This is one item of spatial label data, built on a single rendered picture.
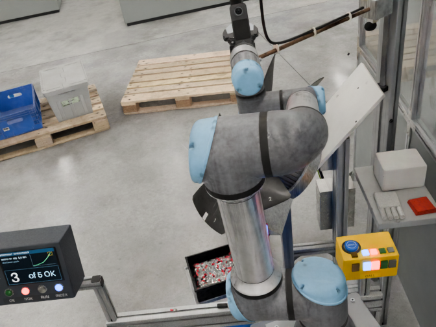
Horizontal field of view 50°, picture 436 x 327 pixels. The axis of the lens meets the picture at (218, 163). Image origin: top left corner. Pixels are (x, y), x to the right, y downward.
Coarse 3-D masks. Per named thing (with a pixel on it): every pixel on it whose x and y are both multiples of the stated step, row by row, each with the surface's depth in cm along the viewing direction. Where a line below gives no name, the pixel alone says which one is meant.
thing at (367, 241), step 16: (336, 240) 142; (352, 240) 140; (368, 240) 139; (384, 240) 138; (336, 256) 145; (368, 256) 134; (384, 256) 134; (352, 272) 137; (368, 272) 137; (384, 272) 137
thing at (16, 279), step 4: (8, 272) 133; (12, 272) 133; (16, 272) 133; (20, 272) 133; (8, 276) 134; (12, 276) 134; (16, 276) 134; (20, 276) 134; (8, 280) 134; (12, 280) 134; (16, 280) 134; (20, 280) 134; (24, 280) 134; (8, 284) 135; (12, 284) 135; (16, 284) 135
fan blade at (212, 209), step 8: (200, 192) 182; (200, 200) 182; (208, 200) 178; (216, 200) 176; (200, 208) 181; (208, 208) 178; (216, 208) 176; (200, 216) 181; (208, 216) 178; (216, 216) 176; (208, 224) 178; (216, 224) 175; (224, 232) 172
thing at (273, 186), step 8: (264, 184) 150; (272, 184) 149; (280, 184) 148; (264, 192) 147; (272, 192) 146; (280, 192) 145; (288, 192) 144; (264, 200) 145; (280, 200) 142; (264, 208) 142
